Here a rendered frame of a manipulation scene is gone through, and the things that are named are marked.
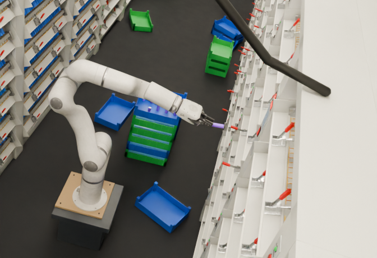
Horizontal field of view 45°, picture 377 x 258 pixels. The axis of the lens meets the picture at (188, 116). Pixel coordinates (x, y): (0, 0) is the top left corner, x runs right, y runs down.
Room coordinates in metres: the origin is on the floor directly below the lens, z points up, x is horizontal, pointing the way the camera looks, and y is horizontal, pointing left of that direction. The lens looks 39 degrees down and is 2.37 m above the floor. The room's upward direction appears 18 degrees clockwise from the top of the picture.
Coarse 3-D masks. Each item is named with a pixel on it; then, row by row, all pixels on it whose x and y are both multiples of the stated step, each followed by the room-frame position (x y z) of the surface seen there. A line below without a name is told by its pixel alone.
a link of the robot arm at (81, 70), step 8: (72, 64) 1.59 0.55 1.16; (80, 64) 1.58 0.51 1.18; (88, 64) 1.59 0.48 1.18; (96, 64) 1.61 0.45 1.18; (64, 72) 1.65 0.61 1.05; (72, 72) 1.57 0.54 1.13; (80, 72) 1.56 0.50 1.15; (88, 72) 1.57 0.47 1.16; (96, 72) 1.58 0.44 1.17; (104, 72) 1.59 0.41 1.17; (72, 80) 1.63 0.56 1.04; (80, 80) 1.57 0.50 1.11; (88, 80) 1.57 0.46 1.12; (96, 80) 1.56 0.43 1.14
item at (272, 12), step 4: (276, 0) 2.63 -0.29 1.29; (276, 4) 2.62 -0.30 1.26; (272, 8) 2.67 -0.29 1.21; (272, 12) 2.62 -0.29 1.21; (272, 16) 2.62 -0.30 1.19; (264, 32) 2.62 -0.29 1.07; (264, 36) 2.62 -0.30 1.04; (260, 40) 2.62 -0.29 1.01; (252, 60) 2.62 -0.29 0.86; (252, 64) 2.62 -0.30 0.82; (244, 80) 2.65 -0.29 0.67; (244, 84) 2.62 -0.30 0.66; (240, 88) 2.71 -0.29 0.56; (236, 100) 2.64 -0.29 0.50; (236, 104) 2.62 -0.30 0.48; (232, 108) 2.70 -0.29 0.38; (228, 120) 2.64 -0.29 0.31; (224, 128) 2.69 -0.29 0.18; (220, 140) 2.63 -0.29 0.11
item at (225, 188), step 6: (234, 138) 1.92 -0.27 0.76; (234, 144) 1.89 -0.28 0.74; (234, 150) 1.84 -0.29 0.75; (234, 156) 1.76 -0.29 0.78; (228, 162) 1.75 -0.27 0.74; (228, 168) 1.70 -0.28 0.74; (228, 174) 1.65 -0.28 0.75; (228, 180) 1.61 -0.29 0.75; (228, 186) 1.57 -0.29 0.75; (222, 192) 1.53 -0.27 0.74; (222, 198) 1.49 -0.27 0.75; (222, 204) 1.45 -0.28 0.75; (216, 222) 1.32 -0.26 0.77
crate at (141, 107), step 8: (136, 104) 2.28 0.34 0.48; (144, 104) 2.40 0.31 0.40; (152, 104) 2.43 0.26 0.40; (136, 112) 2.27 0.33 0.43; (144, 112) 2.28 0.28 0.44; (152, 112) 2.35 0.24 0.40; (160, 112) 2.37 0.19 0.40; (168, 112) 2.40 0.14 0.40; (160, 120) 2.29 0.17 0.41; (168, 120) 2.29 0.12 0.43; (176, 120) 2.29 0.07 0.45
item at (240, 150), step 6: (246, 108) 1.92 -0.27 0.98; (246, 114) 1.92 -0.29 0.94; (246, 120) 1.88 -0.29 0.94; (246, 126) 1.83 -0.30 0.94; (240, 132) 1.77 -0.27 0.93; (240, 138) 1.73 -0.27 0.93; (240, 144) 1.68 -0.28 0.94; (240, 150) 1.64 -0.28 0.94; (240, 156) 1.59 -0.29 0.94; (234, 162) 1.55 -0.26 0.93; (240, 162) 1.56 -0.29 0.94; (234, 174) 1.47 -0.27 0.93; (234, 180) 1.44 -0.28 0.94; (228, 192) 1.32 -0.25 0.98
